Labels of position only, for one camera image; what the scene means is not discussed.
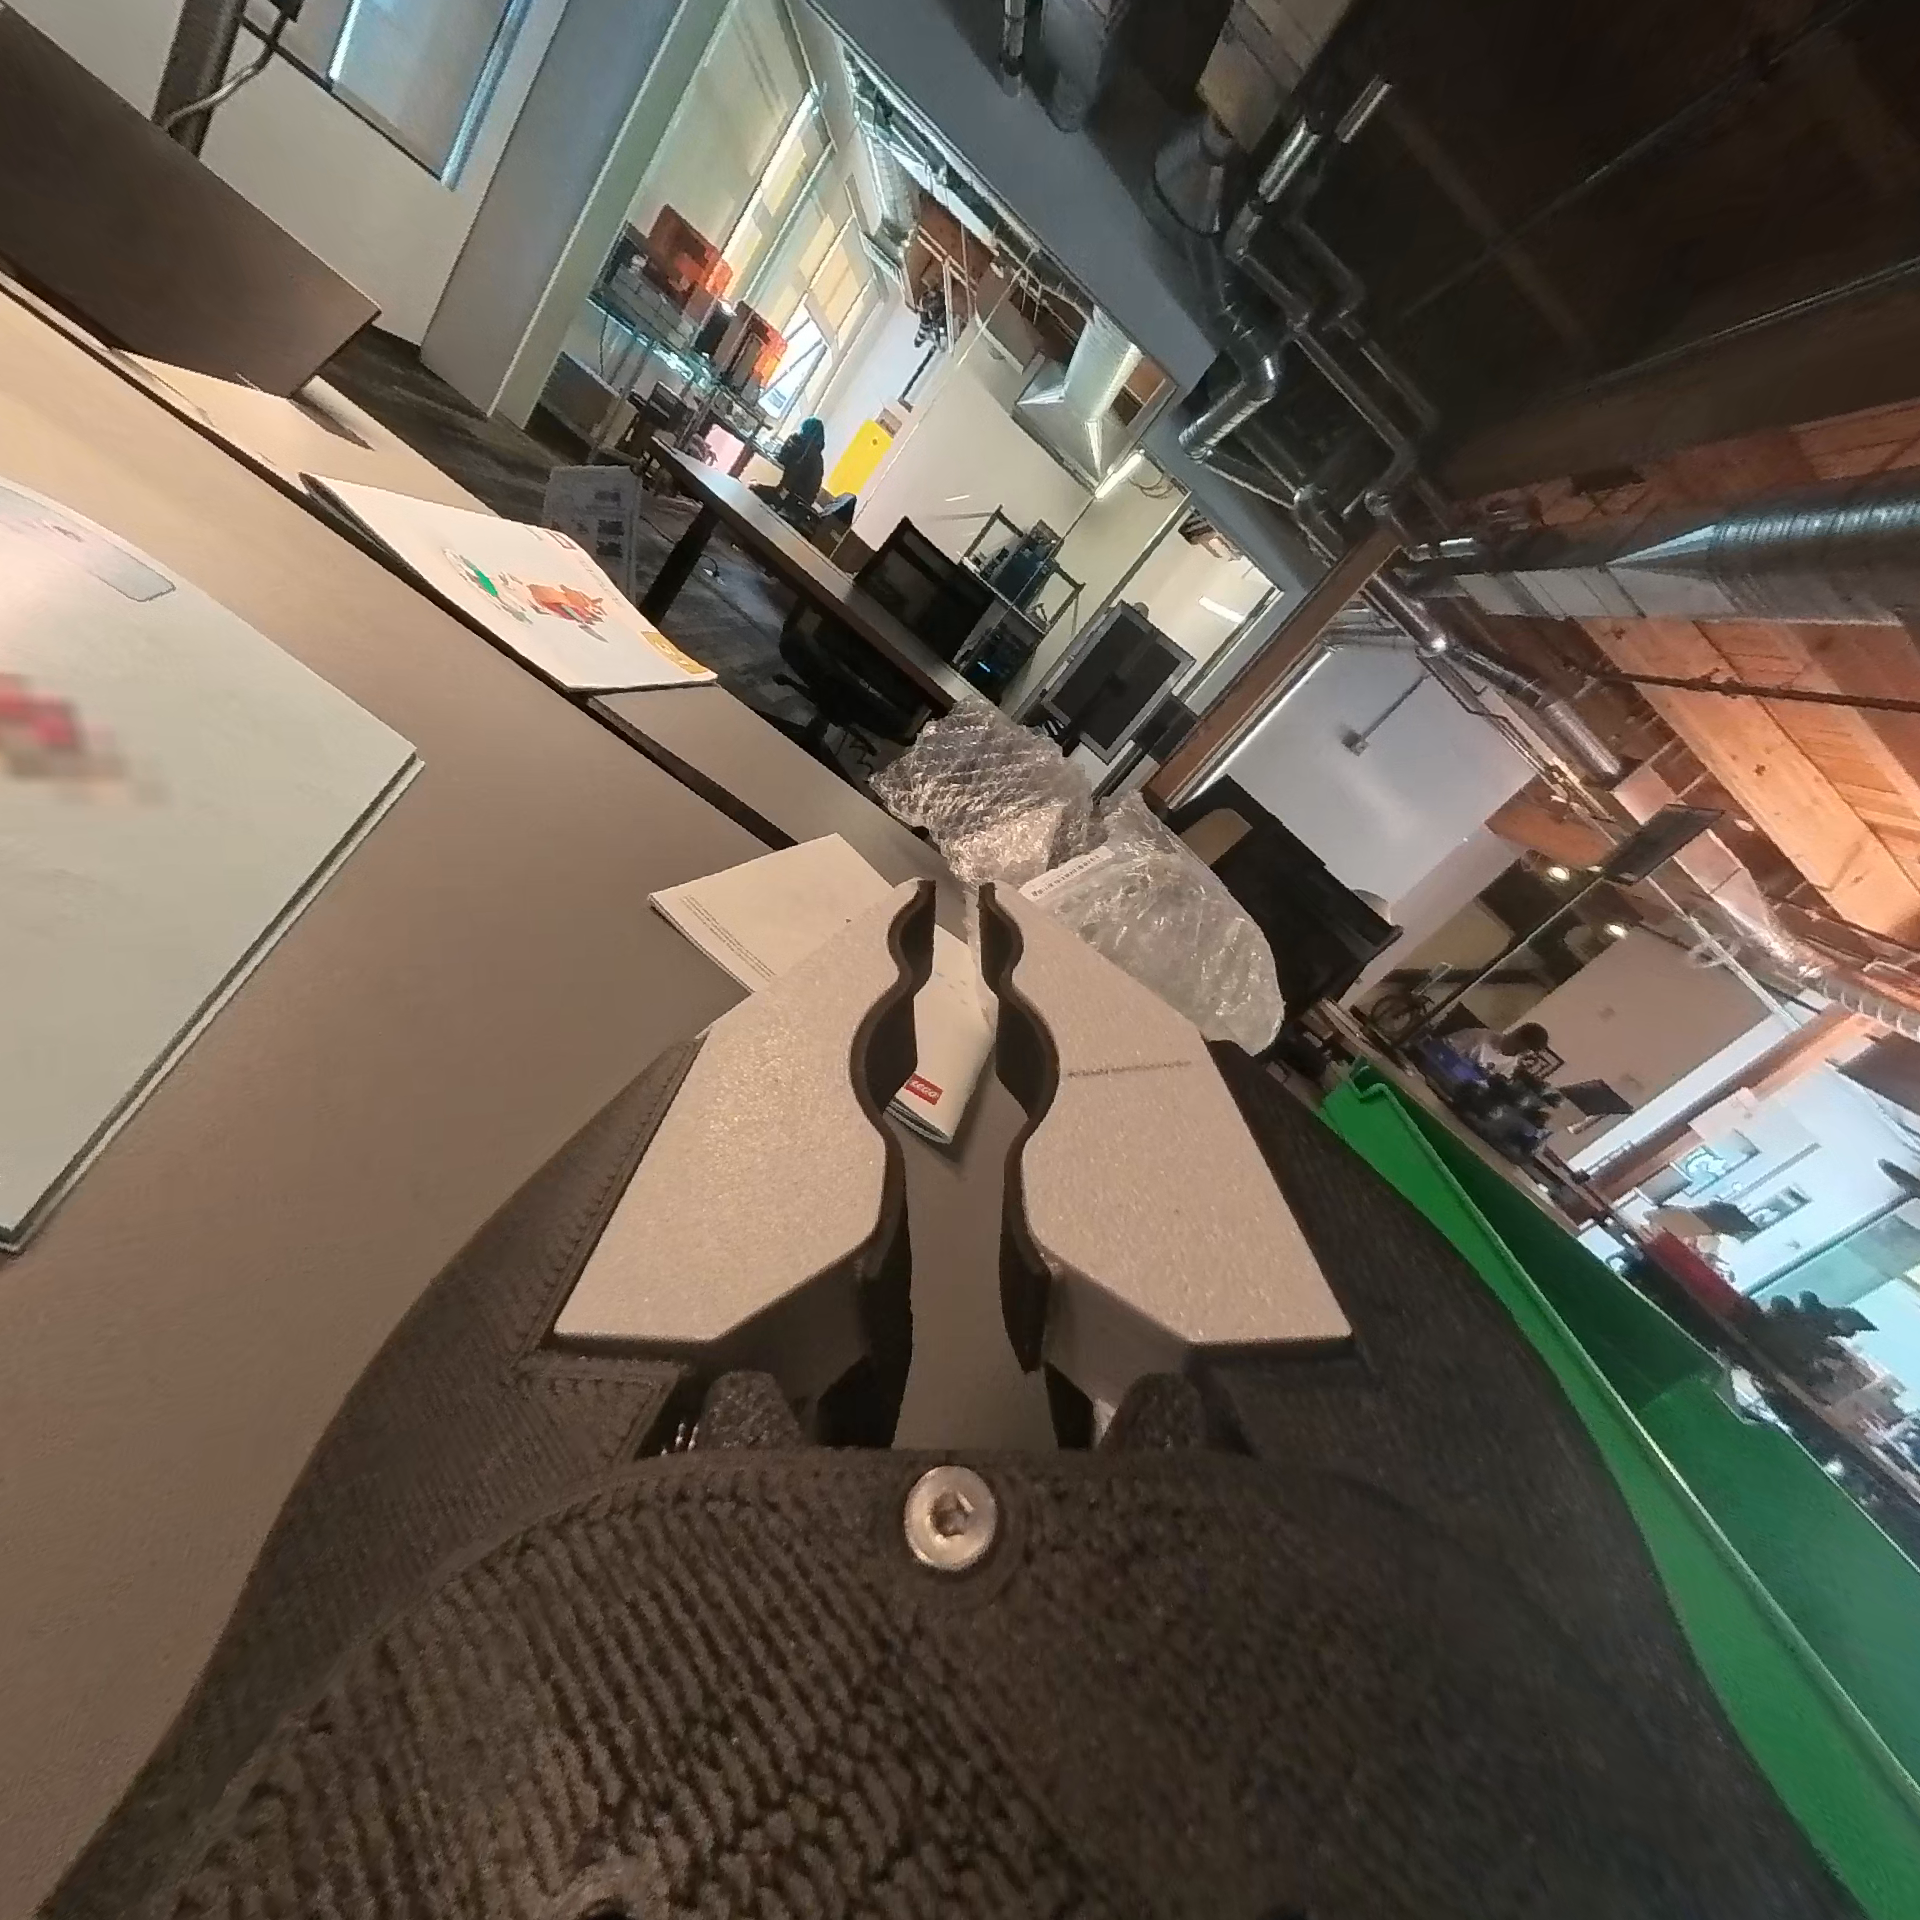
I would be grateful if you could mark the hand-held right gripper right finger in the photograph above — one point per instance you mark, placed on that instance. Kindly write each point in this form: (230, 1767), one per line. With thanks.
(1184, 1200)

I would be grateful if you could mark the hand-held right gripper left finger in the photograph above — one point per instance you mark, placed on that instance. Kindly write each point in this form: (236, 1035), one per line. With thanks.
(720, 1184)

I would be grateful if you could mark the green plastic tray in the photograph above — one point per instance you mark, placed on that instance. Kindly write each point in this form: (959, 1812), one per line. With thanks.
(1695, 1440)

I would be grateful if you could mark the white folded paper leaflet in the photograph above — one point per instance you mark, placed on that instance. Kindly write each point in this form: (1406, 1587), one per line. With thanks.
(764, 901)

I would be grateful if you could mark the clear bubble wrap bag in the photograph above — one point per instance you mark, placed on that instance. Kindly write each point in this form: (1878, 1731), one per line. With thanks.
(1021, 810)

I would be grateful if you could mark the dark computer monitor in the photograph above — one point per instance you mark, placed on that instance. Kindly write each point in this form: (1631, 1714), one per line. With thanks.
(1119, 675)

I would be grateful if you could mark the black office chair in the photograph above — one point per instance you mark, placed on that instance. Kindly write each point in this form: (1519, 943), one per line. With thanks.
(878, 630)

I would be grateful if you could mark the large pale blue instruction booklet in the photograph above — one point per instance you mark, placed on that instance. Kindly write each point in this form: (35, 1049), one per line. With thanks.
(165, 901)

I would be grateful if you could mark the long dark office table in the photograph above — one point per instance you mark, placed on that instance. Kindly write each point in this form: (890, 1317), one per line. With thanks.
(780, 533)

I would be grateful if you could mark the white booklet with cartoon picture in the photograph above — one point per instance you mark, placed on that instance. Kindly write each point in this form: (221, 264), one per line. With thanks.
(451, 579)

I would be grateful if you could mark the yellow cabinet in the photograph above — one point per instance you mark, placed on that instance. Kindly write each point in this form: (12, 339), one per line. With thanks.
(859, 459)

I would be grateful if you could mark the metal ventilation hood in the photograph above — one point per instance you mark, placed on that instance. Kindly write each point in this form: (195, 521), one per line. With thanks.
(1089, 399)

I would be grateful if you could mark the orange 3d printer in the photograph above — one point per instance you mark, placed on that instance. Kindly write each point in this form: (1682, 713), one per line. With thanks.
(693, 263)

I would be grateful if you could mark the silver ceiling duct pipe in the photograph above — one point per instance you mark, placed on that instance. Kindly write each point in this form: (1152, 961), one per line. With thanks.
(1274, 353)

